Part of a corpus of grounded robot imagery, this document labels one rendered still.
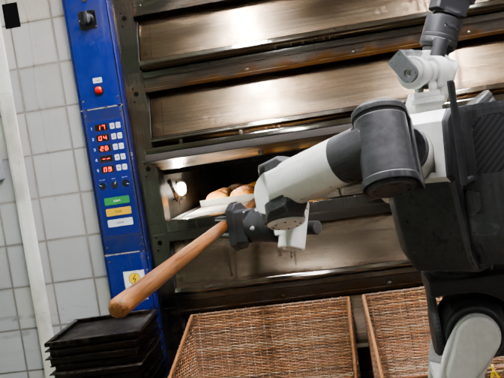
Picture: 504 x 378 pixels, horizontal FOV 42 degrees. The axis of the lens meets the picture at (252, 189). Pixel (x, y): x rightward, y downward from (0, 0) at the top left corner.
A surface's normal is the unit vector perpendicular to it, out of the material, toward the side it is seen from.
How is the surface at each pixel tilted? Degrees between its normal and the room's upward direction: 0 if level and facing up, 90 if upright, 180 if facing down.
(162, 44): 70
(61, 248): 90
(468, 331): 90
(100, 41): 90
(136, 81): 90
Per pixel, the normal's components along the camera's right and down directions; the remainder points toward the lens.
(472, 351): -0.14, 0.07
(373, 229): -0.16, -0.27
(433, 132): -0.69, 0.02
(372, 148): -0.68, -0.21
